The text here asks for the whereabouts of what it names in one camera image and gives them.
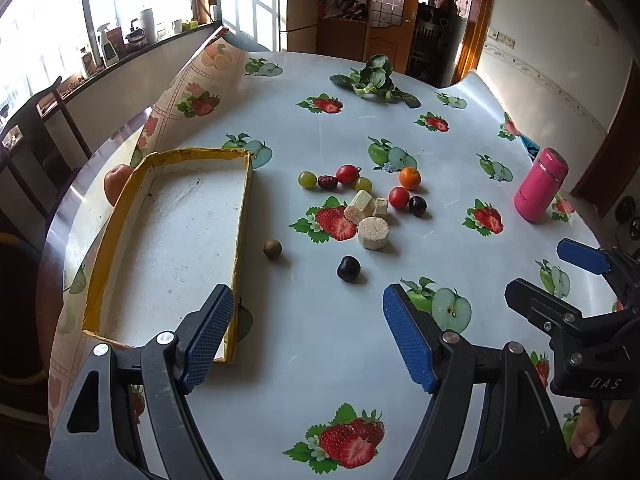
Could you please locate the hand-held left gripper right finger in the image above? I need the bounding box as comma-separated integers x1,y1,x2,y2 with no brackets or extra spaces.
382,283,583,480

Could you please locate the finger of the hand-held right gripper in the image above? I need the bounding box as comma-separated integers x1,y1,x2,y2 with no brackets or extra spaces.
505,279,601,341
556,238,640,306

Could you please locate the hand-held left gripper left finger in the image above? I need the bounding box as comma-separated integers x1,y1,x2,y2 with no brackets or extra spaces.
45,284,236,480

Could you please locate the round beige cake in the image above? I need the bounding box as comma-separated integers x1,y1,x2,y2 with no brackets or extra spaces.
357,217,390,250

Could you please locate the white foam tray yellow rim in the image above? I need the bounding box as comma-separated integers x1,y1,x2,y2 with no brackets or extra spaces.
81,146,255,365

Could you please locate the square beige cake block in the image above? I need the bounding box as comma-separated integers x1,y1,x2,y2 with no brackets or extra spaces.
343,190,376,225

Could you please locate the person's right hand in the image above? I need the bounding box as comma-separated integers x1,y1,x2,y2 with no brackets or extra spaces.
570,402,616,457

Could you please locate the pink thermos bottle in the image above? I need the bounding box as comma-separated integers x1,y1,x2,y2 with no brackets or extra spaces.
513,147,570,224

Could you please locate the red apple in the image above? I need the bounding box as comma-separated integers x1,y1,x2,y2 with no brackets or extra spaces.
104,164,135,207

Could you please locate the green leafy vegetable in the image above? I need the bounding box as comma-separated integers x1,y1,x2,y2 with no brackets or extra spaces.
329,55,422,109

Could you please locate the dark wooden chair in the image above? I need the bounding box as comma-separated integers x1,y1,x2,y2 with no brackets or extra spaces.
0,77,93,221

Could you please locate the white spray bottle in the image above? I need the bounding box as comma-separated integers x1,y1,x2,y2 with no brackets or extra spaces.
97,22,121,66

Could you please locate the dark teapot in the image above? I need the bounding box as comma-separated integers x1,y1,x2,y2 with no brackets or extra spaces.
125,19,147,51

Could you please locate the white jug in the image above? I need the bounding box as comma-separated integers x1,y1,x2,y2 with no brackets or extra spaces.
137,7,160,46

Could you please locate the wooden glass cabinet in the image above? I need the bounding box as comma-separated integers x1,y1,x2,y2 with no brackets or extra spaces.
317,0,426,61

